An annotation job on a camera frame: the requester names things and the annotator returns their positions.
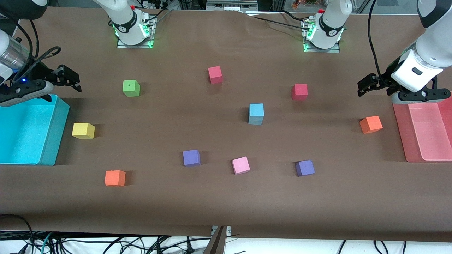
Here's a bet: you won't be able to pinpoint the orange foam block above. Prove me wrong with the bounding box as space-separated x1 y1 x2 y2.
359 115 383 134
104 170 126 187

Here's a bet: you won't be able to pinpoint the yellow foam block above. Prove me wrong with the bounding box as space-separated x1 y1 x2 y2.
72 122 95 139

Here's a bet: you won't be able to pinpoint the red foam block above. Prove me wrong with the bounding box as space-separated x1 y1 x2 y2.
292 84 308 101
208 66 224 84

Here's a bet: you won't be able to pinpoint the green foam block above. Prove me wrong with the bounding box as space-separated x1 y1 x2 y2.
122 80 141 97

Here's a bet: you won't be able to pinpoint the cyan plastic bin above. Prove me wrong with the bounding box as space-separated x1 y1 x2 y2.
0 93 70 166

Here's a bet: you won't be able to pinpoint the pink plastic bin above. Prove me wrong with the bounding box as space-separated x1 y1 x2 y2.
393 92 452 163

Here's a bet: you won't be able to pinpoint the purple foam block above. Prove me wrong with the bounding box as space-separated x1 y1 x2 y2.
295 160 315 177
183 150 201 167

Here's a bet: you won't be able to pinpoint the orange background objects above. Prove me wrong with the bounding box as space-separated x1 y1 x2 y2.
291 0 320 9

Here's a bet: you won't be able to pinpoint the pink foam block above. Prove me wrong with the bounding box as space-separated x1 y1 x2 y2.
232 156 251 175

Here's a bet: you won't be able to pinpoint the brown paper table cover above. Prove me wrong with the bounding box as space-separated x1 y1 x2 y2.
0 6 452 243

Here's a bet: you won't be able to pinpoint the dark grey metal bar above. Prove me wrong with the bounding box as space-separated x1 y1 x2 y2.
203 226 226 254

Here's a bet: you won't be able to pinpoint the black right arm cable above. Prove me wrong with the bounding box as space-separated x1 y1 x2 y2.
14 18 62 83

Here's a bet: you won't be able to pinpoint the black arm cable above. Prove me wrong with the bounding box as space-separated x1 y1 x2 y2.
14 18 62 83
367 0 383 76

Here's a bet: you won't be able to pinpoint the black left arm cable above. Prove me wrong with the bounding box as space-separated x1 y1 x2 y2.
367 0 383 76

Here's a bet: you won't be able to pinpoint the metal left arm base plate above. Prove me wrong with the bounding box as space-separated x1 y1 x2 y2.
303 18 341 53

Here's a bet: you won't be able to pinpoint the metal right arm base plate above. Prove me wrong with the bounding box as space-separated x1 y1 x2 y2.
117 14 155 49

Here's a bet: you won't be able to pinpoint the black cable on table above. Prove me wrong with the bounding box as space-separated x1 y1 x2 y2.
281 10 309 21
247 14 308 29

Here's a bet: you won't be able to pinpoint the black looped floor cable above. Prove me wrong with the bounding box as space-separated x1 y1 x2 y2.
0 214 34 254

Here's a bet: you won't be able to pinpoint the aluminium frame rail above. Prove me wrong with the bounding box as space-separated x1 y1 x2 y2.
207 0 258 11

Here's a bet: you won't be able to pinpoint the teal floor cable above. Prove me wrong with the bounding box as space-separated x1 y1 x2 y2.
40 232 53 254

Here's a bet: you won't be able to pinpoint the black cable bundle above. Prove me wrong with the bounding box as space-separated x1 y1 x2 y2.
35 235 212 254

